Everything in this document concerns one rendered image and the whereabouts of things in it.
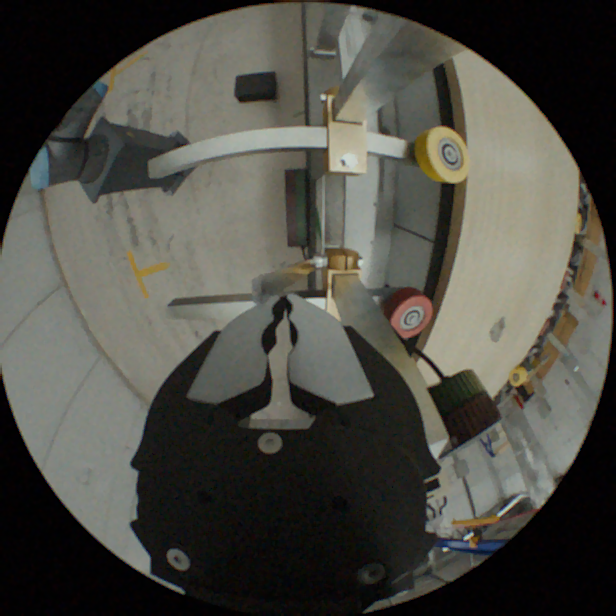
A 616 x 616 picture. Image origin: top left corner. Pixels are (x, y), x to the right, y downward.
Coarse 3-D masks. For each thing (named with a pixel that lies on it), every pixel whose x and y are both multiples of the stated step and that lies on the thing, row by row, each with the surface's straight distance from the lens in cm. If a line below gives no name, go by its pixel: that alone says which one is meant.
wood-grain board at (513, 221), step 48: (480, 96) 43; (480, 144) 37; (528, 144) 55; (480, 192) 36; (528, 192) 51; (576, 192) 101; (480, 240) 37; (528, 240) 54; (480, 288) 42; (528, 288) 64; (432, 336) 40; (480, 336) 53; (528, 336) 92
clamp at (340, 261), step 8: (336, 248) 31; (344, 248) 32; (328, 256) 29; (336, 256) 28; (344, 256) 28; (352, 256) 28; (360, 256) 31; (328, 264) 29; (336, 264) 28; (344, 264) 28; (352, 264) 28; (360, 264) 31; (328, 272) 28; (336, 272) 28; (344, 272) 28; (352, 272) 29; (360, 272) 29; (328, 280) 28; (328, 288) 29; (328, 296) 30; (328, 304) 30; (336, 312) 31
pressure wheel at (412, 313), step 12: (408, 288) 32; (396, 300) 31; (408, 300) 30; (420, 300) 31; (384, 312) 33; (396, 312) 30; (408, 312) 32; (420, 312) 33; (396, 324) 32; (408, 324) 33; (420, 324) 34; (408, 336) 35
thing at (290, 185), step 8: (288, 176) 42; (288, 184) 42; (288, 192) 42; (288, 200) 42; (288, 208) 42; (288, 216) 42; (288, 224) 43; (288, 232) 43; (288, 240) 43; (296, 240) 43
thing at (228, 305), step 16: (384, 288) 36; (400, 288) 37; (176, 304) 38; (192, 304) 35; (208, 304) 34; (224, 304) 33; (240, 304) 32; (256, 304) 31; (320, 304) 31; (384, 304) 34
